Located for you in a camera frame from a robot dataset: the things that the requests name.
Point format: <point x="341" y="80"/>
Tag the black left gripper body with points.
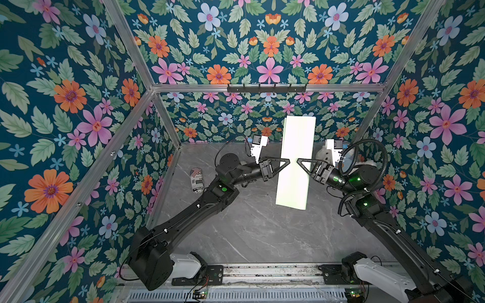
<point x="266" y="168"/>

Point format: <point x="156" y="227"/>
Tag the right circuit board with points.
<point x="354" y="295"/>

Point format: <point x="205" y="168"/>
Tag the circuit board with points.
<point x="199" y="295"/>
<point x="354" y="295"/>

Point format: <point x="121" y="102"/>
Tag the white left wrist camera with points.
<point x="258" y="142"/>

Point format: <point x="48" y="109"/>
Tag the aluminium front rail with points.
<point x="273" y="274"/>

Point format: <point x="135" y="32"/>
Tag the white teddy bear blue hoodie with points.
<point x="347" y="160"/>

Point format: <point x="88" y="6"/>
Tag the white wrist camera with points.
<point x="333" y="151"/>
<point x="258" y="142"/>

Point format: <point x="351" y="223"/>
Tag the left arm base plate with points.
<point x="208" y="275"/>

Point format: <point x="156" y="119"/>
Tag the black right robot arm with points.
<point x="425" y="279"/>

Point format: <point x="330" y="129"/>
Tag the striped drink can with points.
<point x="196" y="178"/>

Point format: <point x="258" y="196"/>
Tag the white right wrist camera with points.
<point x="333" y="151"/>

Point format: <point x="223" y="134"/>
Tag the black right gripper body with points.
<point x="319" y="171"/>

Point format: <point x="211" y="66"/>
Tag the light green rectangular paper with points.
<point x="297" y="142"/>

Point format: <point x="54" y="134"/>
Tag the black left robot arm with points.
<point x="152" y="257"/>

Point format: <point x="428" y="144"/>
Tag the left circuit board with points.
<point x="199" y="295"/>

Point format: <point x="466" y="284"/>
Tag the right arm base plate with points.
<point x="338" y="274"/>

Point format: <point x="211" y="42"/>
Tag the black hook rail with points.
<point x="260" y="88"/>

